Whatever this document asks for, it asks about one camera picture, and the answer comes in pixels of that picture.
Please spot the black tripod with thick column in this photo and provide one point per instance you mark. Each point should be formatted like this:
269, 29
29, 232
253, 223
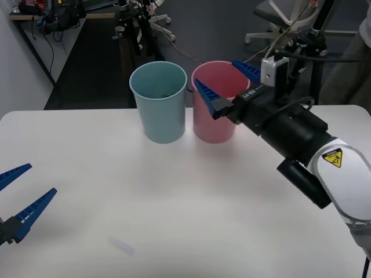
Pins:
320, 17

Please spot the pink plastic bin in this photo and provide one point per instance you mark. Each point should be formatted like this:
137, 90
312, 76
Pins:
211, 127

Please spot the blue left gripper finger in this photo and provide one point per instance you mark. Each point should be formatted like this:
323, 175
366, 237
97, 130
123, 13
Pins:
13, 175
32, 211

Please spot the wooden top desk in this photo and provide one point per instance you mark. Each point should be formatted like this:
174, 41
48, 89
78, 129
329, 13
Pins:
58, 16

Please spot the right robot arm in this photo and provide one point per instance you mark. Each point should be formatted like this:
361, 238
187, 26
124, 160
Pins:
333, 162

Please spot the white grey office chair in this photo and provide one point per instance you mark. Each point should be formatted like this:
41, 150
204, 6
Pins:
272, 14

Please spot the white chair base with wheels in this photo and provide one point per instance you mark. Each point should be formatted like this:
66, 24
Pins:
162, 27

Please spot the pale blue plastic bin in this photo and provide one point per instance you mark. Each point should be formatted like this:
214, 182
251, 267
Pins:
162, 121

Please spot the black tripod with thin legs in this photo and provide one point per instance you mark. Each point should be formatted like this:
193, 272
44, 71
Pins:
145, 29

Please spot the person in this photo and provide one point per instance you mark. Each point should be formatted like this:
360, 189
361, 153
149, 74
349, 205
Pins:
347, 81

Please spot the black gear on desk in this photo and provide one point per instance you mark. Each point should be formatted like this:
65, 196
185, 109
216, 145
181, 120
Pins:
66, 17

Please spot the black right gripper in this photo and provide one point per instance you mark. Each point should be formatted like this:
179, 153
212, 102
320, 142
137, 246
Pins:
255, 110

